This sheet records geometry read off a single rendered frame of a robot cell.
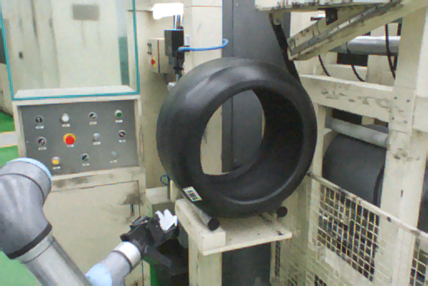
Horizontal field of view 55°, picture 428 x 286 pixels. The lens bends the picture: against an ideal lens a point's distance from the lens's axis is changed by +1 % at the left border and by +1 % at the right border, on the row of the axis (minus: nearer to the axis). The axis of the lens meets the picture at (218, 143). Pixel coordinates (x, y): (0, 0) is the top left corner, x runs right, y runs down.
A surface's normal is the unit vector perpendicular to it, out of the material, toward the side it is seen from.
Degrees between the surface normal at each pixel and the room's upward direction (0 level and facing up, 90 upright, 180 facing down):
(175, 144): 85
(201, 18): 90
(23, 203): 51
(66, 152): 90
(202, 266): 90
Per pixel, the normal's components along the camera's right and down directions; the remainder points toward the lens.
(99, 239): 0.37, 0.26
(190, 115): -0.35, -0.11
